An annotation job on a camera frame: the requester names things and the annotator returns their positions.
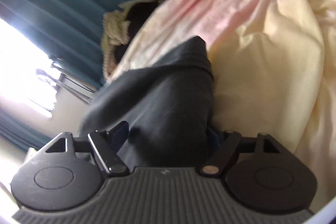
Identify black pants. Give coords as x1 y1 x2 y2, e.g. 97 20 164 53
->
79 36 214 168

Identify pastel pink bed quilt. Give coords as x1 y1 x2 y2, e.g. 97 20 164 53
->
110 0 335 211

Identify black garment on sofa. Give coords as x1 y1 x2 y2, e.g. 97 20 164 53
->
114 1 161 64

